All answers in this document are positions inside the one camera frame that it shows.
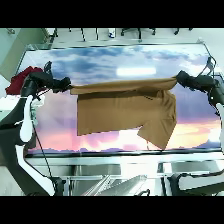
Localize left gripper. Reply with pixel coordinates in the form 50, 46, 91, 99
49, 76, 73, 94

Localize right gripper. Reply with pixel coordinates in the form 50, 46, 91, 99
175, 69, 198, 91

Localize brown T-shirt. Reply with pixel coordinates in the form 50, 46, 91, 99
69, 76, 179, 151

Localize red garment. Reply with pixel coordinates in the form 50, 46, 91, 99
5, 65, 45, 96

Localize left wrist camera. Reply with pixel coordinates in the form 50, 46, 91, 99
43, 60, 54, 76

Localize black cable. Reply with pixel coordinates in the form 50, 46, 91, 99
29, 98, 54, 181

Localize silver frame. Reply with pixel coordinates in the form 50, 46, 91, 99
25, 151, 224, 197

